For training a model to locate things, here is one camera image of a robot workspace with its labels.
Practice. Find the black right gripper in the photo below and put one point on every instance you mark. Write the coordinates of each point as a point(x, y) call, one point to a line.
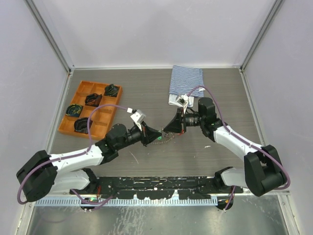
point(175, 125)

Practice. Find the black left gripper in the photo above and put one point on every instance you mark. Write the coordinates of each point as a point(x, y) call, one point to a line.
point(148, 134)

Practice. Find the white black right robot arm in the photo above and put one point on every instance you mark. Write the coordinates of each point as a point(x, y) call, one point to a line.
point(262, 171)

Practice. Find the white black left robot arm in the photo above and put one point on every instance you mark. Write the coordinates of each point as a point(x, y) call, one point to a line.
point(38, 176)

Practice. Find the striped blue white cloth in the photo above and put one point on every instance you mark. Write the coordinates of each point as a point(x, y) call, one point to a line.
point(183, 80)

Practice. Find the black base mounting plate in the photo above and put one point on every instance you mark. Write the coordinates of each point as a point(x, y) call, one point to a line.
point(152, 183)

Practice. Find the orange compartment tray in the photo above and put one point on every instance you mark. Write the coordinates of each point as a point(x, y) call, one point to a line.
point(101, 116)

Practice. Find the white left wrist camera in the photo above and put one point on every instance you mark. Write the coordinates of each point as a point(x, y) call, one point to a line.
point(137, 117)

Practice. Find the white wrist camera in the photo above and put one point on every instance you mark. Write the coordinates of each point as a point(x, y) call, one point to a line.
point(137, 117)
point(183, 101)

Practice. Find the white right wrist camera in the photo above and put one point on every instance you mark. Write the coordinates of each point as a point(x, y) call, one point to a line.
point(183, 101)

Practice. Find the dark rolled cable brown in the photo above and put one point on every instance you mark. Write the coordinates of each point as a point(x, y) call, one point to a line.
point(93, 100)

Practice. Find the dark rolled cable blue yellow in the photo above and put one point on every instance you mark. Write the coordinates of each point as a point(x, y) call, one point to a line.
point(74, 110)

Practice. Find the white slotted cable duct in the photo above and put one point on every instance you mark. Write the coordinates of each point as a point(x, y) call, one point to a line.
point(174, 201)

